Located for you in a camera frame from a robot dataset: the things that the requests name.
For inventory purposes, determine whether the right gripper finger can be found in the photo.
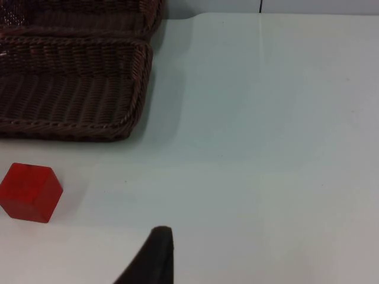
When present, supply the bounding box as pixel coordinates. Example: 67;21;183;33
112;226;175;284

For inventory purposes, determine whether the red cube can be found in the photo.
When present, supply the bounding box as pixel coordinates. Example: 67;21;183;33
0;162;64;223

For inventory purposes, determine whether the dark brown wicker basket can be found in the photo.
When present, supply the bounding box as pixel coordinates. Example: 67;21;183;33
0;0;164;40
0;34;154;143

